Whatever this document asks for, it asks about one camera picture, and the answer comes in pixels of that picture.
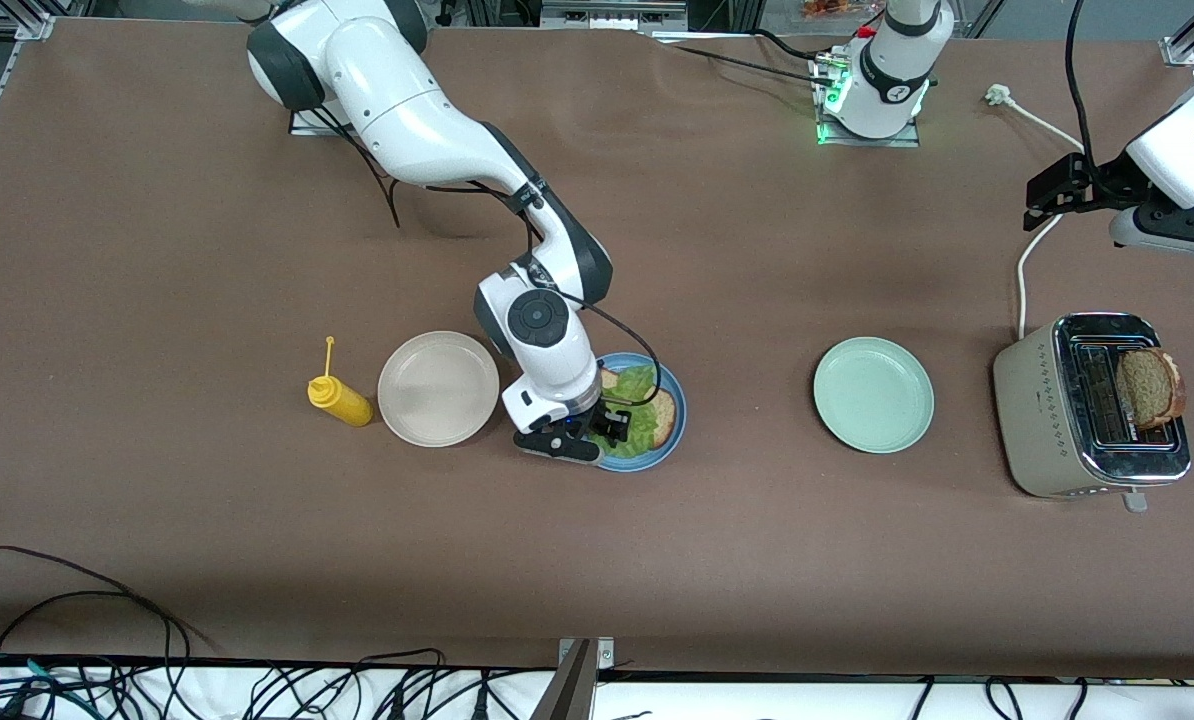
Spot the white toaster power cable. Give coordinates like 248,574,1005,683
984,84,1090,341

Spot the beige plate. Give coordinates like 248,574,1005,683
377,330,500,449

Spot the long black cable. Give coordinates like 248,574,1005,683
0,545,220,656

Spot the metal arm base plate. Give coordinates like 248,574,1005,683
812,55,923,149
289,100,363,137

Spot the grey power strip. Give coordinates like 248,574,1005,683
540,0,689,31

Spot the dark grey metal post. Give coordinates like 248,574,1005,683
529,640,598,720

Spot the mint green plate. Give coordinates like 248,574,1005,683
812,336,936,455

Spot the yellow mustard squeeze bottle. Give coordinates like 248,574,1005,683
307,336,373,429

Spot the toasted bread slice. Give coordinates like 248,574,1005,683
1115,346,1188,432
599,368,679,451

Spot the blue plate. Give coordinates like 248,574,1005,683
593,352,688,473

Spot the silver metal bracket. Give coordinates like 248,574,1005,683
557,637,616,671

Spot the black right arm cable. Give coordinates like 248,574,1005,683
307,100,663,409

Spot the thin black cable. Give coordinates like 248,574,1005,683
669,44,830,89

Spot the green lettuce leaf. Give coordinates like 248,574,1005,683
597,365,660,461

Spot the beige chrome toaster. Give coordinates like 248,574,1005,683
992,312,1192,513

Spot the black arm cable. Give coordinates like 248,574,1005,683
1065,0,1098,163
307,100,663,409

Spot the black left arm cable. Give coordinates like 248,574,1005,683
1065,0,1098,163

